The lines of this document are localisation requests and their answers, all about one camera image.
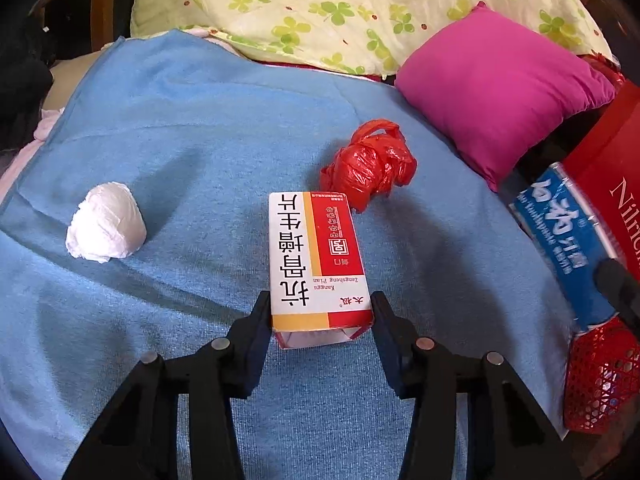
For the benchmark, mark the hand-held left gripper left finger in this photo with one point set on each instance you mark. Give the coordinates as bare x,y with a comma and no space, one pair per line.
262,325

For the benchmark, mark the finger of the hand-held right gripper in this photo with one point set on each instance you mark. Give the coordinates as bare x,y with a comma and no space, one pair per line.
622,287

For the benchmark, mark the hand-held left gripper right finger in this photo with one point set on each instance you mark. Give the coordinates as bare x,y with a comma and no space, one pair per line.
382,325

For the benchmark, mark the blue labelled packet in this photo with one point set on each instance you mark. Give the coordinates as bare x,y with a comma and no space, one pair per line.
565,240

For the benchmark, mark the red and white medicine box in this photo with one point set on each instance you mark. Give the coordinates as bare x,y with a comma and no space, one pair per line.
310,260

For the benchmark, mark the red mesh basket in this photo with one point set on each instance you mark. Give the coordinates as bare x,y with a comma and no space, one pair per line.
600,380

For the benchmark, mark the red plastic bag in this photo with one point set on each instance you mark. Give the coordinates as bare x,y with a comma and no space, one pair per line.
370,165

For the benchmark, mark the white tissue ball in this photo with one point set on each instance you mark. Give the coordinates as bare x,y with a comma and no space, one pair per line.
107,222

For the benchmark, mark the blue blanket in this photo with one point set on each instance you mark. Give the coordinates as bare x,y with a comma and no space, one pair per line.
175,135

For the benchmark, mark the pink pillow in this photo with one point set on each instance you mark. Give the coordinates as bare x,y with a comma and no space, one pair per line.
490,85

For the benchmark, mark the green clover print quilt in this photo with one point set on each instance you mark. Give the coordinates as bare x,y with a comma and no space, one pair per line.
350,5

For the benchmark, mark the dark cloth pile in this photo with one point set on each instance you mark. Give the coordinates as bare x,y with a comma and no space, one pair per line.
22,80

